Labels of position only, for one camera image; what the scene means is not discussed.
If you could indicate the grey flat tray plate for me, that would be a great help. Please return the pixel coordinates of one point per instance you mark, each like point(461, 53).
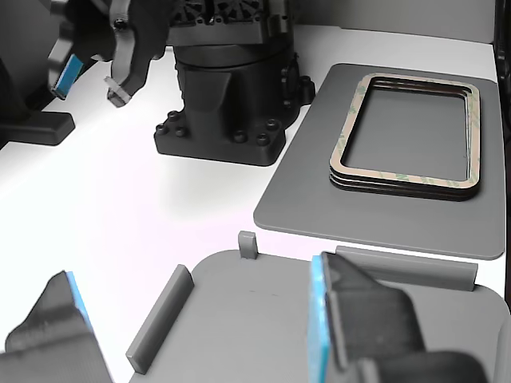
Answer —
point(303, 191)

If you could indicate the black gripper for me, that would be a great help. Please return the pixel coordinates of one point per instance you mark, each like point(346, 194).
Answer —
point(96, 36)

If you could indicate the grey frame holder with walls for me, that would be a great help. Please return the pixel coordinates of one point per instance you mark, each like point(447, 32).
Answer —
point(255, 319)

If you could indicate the black frame post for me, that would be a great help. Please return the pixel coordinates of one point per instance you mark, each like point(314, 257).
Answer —
point(504, 40)

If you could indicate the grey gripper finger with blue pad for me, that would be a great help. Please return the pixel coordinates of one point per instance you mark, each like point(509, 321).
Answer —
point(367, 331)
point(48, 343)

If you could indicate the black six-joint robot arm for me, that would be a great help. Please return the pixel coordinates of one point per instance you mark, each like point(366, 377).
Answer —
point(223, 103)

